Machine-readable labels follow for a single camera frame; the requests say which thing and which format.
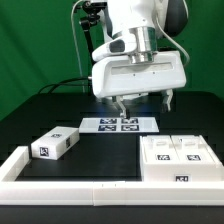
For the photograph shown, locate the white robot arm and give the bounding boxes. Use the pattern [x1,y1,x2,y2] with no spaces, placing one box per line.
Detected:
[91,0,188,109]

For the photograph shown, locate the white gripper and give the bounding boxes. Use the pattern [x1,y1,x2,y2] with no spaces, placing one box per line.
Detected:
[92,51,186,118]

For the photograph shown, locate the white box with marker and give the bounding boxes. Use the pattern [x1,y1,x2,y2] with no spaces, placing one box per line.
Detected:
[31,126,80,160]

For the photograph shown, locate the white flat marker plate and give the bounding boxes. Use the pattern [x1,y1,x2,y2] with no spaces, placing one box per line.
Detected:
[79,117,159,133]

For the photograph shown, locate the white U-shaped frame fence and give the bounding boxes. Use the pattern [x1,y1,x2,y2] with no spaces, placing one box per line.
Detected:
[0,146,224,206]

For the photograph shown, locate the white hanging cable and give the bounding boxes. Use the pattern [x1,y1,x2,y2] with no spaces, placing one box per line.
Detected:
[70,0,86,93]

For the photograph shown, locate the white cabinet body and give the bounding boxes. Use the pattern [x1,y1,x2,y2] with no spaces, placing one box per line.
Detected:
[140,136,224,182]

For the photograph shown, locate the black cables at base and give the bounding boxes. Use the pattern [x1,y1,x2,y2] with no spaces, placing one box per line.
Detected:
[38,77,94,94]

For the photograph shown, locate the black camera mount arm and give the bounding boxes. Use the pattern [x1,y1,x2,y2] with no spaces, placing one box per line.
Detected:
[79,0,109,77]

